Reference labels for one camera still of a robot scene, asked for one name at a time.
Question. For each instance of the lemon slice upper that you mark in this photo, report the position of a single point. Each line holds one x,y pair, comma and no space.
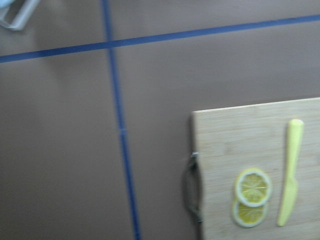
253,187

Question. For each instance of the lemon slice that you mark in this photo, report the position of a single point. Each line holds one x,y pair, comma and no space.
253,187
246,216

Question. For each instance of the lemon slice lower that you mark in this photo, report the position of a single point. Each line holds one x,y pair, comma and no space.
246,216

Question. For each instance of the yellow plastic knife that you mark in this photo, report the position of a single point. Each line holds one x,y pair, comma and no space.
295,131

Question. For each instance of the blue pastel cup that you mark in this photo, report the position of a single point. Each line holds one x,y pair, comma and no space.
5,3

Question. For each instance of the cup rack with handle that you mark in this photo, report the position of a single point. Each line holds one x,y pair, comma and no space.
21,18

